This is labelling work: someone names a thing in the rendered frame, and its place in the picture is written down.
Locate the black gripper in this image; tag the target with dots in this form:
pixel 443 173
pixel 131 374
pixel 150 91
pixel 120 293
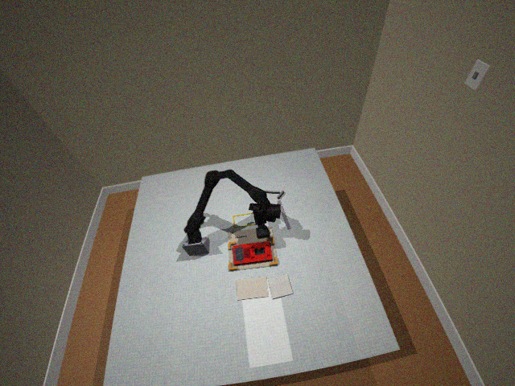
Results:
pixel 262 232

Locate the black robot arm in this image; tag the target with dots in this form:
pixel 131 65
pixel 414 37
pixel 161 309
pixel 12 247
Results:
pixel 261 208

